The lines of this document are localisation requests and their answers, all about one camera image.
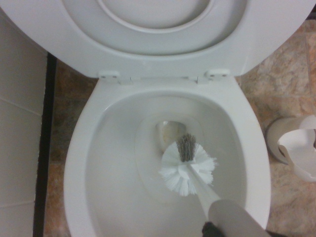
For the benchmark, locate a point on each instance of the white toilet seat cover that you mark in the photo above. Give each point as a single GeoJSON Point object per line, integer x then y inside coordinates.
{"type": "Point", "coordinates": [158, 12]}

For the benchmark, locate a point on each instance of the white toilet bowl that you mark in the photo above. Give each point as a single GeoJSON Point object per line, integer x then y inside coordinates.
{"type": "Point", "coordinates": [81, 160]}

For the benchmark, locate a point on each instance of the black baseboard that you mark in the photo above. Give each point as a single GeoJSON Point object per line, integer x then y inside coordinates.
{"type": "Point", "coordinates": [44, 148]}

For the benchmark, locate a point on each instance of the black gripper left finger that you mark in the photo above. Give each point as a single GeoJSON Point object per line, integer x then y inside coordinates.
{"type": "Point", "coordinates": [212, 229]}

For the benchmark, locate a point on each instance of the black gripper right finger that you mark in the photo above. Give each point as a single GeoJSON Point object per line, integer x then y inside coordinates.
{"type": "Point", "coordinates": [274, 234]}

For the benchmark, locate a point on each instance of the white toilet seat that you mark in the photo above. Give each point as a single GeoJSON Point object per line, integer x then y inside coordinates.
{"type": "Point", "coordinates": [74, 56]}

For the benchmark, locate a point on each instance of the white toilet brush holder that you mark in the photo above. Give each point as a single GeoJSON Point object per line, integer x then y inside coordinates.
{"type": "Point", "coordinates": [274, 138]}

